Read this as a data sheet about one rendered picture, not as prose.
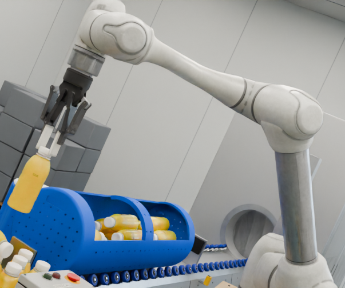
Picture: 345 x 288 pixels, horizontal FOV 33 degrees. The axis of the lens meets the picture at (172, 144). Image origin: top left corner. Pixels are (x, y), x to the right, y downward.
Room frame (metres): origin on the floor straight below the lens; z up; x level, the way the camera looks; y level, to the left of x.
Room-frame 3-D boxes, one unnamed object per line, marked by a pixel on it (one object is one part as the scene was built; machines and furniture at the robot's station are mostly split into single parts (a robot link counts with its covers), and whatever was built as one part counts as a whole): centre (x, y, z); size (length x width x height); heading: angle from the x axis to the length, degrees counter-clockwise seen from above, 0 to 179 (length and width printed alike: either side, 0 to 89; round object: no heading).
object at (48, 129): (1.55, 0.32, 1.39); 0.03 x 0.01 x 0.07; 154
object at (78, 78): (1.54, 0.30, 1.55); 0.08 x 0.07 x 0.09; 64
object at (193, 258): (2.92, -0.32, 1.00); 0.10 x 0.04 x 0.15; 63
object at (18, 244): (1.73, 0.28, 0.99); 0.10 x 0.02 x 0.12; 63
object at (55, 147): (1.53, 0.28, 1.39); 0.03 x 0.01 x 0.07; 154
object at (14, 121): (5.88, 1.33, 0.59); 1.20 x 0.80 x 1.19; 73
